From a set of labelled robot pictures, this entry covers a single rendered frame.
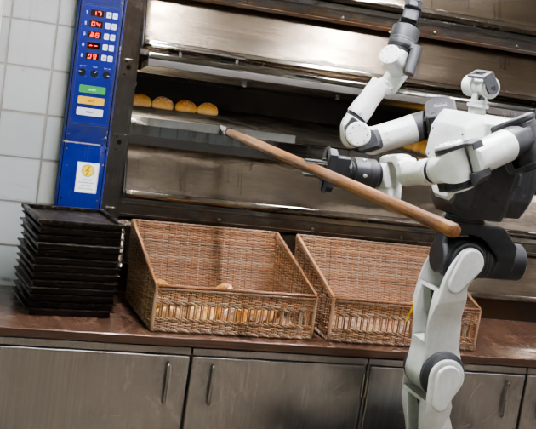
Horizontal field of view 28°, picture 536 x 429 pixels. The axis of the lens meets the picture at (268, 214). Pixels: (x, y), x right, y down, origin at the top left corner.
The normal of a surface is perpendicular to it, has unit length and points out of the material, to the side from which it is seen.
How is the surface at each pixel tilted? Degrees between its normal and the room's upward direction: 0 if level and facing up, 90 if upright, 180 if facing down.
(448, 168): 95
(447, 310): 115
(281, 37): 70
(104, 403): 90
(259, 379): 90
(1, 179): 90
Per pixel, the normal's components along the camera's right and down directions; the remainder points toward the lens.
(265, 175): 0.32, -0.17
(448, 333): 0.30, 0.18
